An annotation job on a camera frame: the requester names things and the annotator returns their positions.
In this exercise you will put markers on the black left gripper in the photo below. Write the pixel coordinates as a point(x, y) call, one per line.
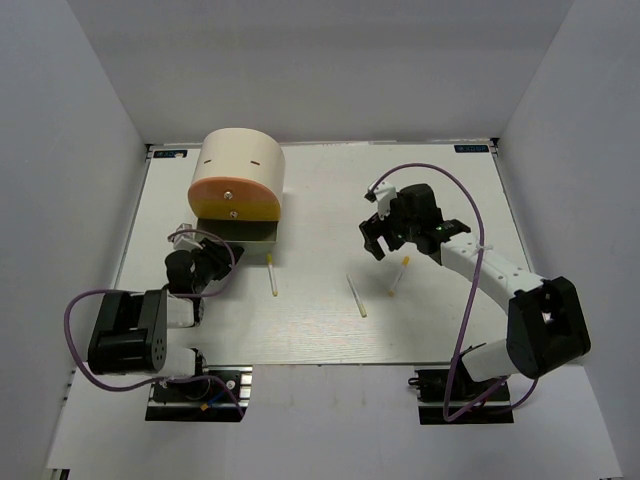
point(220, 255)

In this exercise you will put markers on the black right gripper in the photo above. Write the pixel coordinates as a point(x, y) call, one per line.
point(376, 224)

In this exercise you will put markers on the grey-green organizer drawer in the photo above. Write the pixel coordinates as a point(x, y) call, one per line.
point(255, 237)

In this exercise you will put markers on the white pen bright yellow cap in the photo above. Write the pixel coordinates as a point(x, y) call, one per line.
point(272, 277)

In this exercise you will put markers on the orange organizer drawer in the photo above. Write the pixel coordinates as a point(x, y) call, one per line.
point(245, 190)

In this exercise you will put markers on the white pen pale yellow ends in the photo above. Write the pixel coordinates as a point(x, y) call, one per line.
point(359, 303)

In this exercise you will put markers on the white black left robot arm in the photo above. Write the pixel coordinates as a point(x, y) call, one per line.
point(131, 331)

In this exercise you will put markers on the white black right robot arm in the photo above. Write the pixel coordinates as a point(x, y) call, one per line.
point(545, 323)

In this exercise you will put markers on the white pen orange-yellow cap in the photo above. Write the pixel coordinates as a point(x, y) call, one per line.
point(396, 280)

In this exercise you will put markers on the cream round drawer organizer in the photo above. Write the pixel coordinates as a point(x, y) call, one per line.
point(242, 153)

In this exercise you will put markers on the blue logo sticker left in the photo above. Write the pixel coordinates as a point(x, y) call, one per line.
point(170, 154)

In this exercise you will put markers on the blue logo sticker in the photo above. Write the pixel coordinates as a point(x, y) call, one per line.
point(471, 148)
point(170, 154)

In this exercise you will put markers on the blue logo sticker right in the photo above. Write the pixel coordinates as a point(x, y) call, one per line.
point(471, 148)

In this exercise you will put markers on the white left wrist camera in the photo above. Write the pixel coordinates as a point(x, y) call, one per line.
point(184, 238)

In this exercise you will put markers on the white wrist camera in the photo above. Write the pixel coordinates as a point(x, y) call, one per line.
point(184, 238)
point(381, 193)

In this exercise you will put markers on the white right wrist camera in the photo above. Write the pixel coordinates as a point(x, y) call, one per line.
point(381, 193)

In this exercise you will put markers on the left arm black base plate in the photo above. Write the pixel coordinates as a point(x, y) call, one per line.
point(204, 401)

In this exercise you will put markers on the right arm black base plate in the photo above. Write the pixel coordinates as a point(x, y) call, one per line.
point(430, 384)

